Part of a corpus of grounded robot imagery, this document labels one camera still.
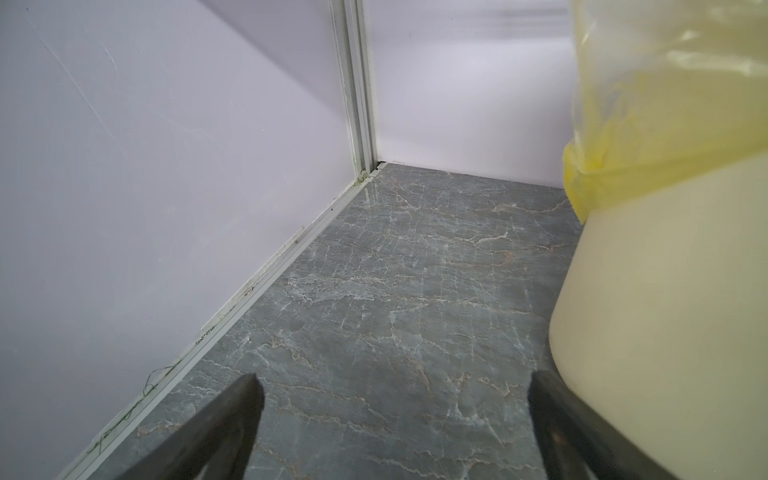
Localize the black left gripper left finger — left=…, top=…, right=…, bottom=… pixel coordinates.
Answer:
left=120, top=373, right=265, bottom=479

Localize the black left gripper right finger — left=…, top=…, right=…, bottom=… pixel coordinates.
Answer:
left=527, top=371, right=674, bottom=479

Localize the beige bin yellow bag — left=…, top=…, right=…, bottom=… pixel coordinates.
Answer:
left=549, top=1, right=767, bottom=479

